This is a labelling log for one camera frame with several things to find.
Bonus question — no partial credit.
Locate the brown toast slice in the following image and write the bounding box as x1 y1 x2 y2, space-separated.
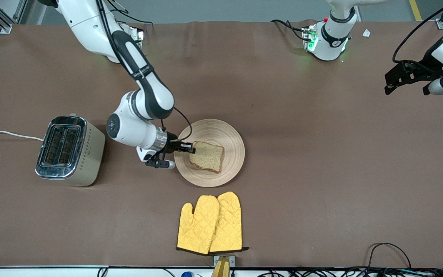
189 141 225 174

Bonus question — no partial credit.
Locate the round wooden plate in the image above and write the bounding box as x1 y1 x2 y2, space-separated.
174 118 245 188

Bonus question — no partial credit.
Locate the yellow quilted oven mitt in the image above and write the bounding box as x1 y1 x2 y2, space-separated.
209 191 249 253
177 195 220 255

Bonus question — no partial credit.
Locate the cream and chrome toaster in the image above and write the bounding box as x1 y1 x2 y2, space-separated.
35 114 106 187

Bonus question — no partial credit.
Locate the brown table cover sheet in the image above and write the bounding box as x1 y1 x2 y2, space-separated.
0 20 443 269

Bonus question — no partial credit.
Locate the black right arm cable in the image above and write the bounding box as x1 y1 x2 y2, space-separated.
97 0 193 144

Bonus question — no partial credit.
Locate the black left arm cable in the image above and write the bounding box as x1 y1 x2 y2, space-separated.
393 0 443 64

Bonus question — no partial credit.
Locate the metal arm base bracket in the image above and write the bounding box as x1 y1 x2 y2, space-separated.
302 25 319 53
129 25 145 50

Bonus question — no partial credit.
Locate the small metal clamp bracket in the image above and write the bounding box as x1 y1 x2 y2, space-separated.
214 255 236 267

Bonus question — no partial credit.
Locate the black arm base cable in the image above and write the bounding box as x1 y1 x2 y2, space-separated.
108 8 154 27
271 19 307 41

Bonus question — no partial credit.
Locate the white toaster power cord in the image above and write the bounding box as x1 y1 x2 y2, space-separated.
0 129 44 142

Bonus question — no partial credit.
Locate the black looped cable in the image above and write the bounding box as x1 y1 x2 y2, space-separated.
367 242 411 270

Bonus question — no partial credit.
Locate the black cable bundle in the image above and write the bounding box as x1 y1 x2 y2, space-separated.
256 267 443 277

